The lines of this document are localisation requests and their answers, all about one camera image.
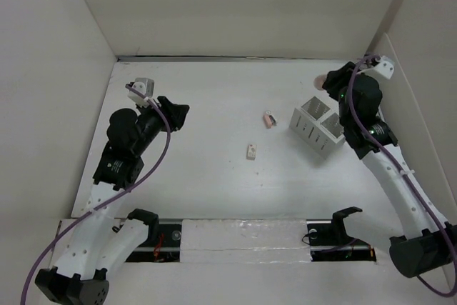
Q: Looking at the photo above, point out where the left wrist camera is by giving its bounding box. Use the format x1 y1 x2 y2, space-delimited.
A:
126 78 154 108

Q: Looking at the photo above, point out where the pink correction tape dispenser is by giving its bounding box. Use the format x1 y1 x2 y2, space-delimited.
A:
263 110 277 129

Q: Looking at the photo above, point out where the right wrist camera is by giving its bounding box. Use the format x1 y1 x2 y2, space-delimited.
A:
365 56 395 80

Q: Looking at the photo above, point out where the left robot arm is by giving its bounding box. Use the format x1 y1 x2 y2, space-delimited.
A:
35 96 190 304

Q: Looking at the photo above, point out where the white slotted desk organizer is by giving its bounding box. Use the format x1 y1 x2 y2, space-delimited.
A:
289 96 345 159

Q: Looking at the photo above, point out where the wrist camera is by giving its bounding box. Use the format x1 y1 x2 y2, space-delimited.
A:
126 78 154 108
365 56 395 80

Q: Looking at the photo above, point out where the pink capped small bottle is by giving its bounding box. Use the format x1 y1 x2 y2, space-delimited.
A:
313 74 327 91

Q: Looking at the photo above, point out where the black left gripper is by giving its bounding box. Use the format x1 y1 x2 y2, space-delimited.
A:
132 96 188 155

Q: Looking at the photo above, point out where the white eraser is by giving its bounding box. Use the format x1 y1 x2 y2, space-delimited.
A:
246 144 257 161

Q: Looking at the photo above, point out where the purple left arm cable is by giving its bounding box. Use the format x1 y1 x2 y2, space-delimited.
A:
20 85 173 305

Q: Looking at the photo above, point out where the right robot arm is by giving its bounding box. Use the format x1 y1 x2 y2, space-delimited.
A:
317 61 456 278

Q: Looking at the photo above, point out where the aluminium rail at back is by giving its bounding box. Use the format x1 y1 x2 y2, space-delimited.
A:
116 55 348 63

